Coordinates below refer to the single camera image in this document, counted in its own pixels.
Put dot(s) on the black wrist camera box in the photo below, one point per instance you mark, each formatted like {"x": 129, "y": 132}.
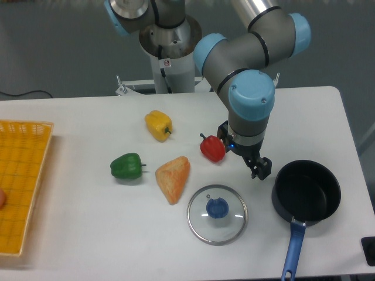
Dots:
{"x": 222, "y": 131}

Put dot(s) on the green bell pepper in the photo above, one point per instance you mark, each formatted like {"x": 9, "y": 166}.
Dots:
{"x": 127, "y": 166}

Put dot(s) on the black table edge device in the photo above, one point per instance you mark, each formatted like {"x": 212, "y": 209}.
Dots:
{"x": 368, "y": 245}

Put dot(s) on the glass lid blue knob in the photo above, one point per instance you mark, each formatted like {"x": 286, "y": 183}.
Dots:
{"x": 217, "y": 215}

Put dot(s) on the black pot blue handle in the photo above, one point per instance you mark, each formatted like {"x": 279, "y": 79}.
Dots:
{"x": 304, "y": 193}

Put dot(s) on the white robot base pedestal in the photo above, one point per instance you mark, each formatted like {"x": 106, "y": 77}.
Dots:
{"x": 169, "y": 39}

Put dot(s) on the triangle orange bread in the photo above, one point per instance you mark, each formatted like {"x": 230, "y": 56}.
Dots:
{"x": 172, "y": 177}

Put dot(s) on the yellow wicker basket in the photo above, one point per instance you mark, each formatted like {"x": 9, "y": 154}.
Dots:
{"x": 24, "y": 147}

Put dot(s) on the yellow bell pepper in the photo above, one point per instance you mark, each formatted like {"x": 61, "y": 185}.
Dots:
{"x": 159, "y": 125}

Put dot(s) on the red bell pepper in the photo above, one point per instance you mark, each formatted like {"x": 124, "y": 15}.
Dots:
{"x": 212, "y": 148}

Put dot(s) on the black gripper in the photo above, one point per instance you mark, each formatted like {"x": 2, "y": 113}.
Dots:
{"x": 260, "y": 167}

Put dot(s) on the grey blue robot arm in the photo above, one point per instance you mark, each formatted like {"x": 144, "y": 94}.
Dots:
{"x": 234, "y": 68}

